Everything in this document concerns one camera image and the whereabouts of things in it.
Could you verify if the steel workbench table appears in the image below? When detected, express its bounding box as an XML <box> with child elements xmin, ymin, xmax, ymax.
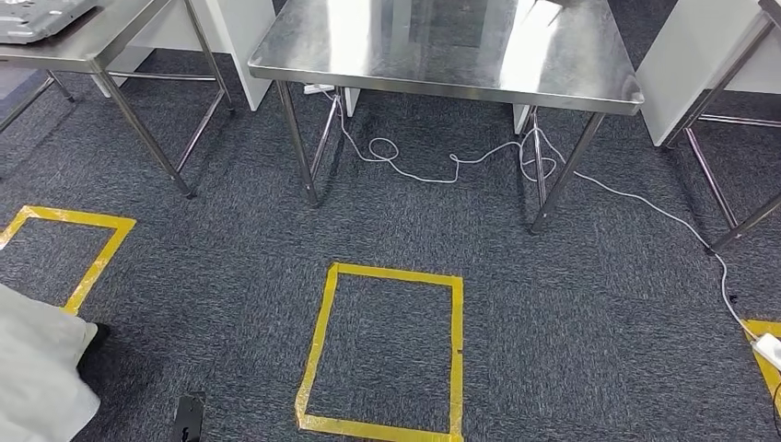
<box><xmin>247</xmin><ymin>0</ymin><xmax>646</xmax><ymax>236</ymax></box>

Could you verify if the grey metal sheet part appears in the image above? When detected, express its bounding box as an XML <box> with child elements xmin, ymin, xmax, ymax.
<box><xmin>0</xmin><ymin>0</ymin><xmax>100</xmax><ymax>46</ymax></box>

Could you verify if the white partition panel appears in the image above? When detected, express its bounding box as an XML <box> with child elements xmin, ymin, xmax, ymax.
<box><xmin>635</xmin><ymin>0</ymin><xmax>781</xmax><ymax>147</ymax></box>
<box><xmin>91</xmin><ymin>0</ymin><xmax>277</xmax><ymax>113</ymax></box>

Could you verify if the person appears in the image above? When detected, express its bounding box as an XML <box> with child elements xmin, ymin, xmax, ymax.
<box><xmin>0</xmin><ymin>283</ymin><xmax>113</xmax><ymax>442</ymax></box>

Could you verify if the white power cable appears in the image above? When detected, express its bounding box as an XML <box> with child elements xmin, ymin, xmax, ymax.
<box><xmin>317</xmin><ymin>85</ymin><xmax>764</xmax><ymax>343</ymax></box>

